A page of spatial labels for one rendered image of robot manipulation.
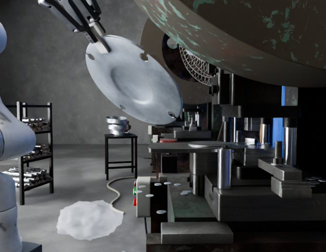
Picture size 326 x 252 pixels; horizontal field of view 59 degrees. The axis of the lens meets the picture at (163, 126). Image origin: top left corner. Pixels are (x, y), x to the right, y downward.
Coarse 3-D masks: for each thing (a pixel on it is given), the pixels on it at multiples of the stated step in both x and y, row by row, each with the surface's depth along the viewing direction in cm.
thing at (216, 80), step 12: (216, 72) 85; (228, 72) 78; (216, 84) 78; (228, 84) 77; (240, 84) 74; (252, 84) 74; (264, 84) 74; (216, 96) 79; (228, 96) 77; (240, 96) 74; (252, 96) 74; (264, 96) 75; (276, 96) 75
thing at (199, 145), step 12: (156, 144) 83; (168, 144) 83; (180, 144) 83; (192, 144) 79; (204, 144) 79; (216, 144) 79; (228, 144) 79; (192, 156) 79; (204, 156) 78; (216, 156) 78; (192, 168) 79; (204, 168) 78; (216, 168) 78; (192, 180) 79; (192, 192) 79
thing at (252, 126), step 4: (244, 120) 83; (248, 120) 81; (252, 120) 80; (256, 120) 80; (244, 124) 83; (248, 124) 81; (252, 124) 80; (256, 124) 80; (244, 128) 83; (248, 128) 81; (252, 128) 80; (256, 128) 80
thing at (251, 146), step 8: (240, 144) 83; (248, 144) 83; (256, 144) 84; (240, 152) 79; (248, 152) 75; (256, 152) 75; (264, 152) 75; (272, 152) 75; (240, 160) 79; (248, 160) 75; (256, 160) 75
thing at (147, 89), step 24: (96, 48) 71; (120, 48) 66; (96, 72) 79; (120, 72) 74; (144, 72) 68; (168, 72) 64; (120, 96) 82; (144, 96) 77; (168, 96) 70; (144, 120) 85; (168, 120) 79
